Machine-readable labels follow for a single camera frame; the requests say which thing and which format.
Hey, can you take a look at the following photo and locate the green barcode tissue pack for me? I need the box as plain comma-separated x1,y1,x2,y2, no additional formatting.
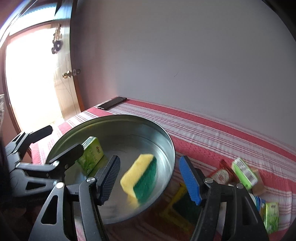
231,158,258,190

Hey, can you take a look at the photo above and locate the green tea tissue pack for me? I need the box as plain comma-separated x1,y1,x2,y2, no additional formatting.
263,202,280,234

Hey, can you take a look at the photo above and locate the brass door handle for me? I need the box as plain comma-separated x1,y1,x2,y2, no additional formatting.
62,69,81,79

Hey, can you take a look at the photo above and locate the black door ornament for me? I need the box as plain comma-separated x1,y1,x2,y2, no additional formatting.
51,24,63,54

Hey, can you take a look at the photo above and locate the black smartphone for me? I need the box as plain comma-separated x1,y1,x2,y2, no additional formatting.
96,96,127,110

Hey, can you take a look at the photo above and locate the wooden door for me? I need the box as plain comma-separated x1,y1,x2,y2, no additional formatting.
0,0,84,135

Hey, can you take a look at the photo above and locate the white blue Vinda tissue pack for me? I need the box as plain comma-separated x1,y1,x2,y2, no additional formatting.
249,193,266,213

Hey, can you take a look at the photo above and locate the red snack packet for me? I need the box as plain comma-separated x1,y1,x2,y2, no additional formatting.
208,160,239,185

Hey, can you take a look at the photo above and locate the red striped bedspread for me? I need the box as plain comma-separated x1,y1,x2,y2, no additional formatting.
31,99,295,240

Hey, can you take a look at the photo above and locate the brown snack packet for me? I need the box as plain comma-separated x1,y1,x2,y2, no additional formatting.
251,168,266,196

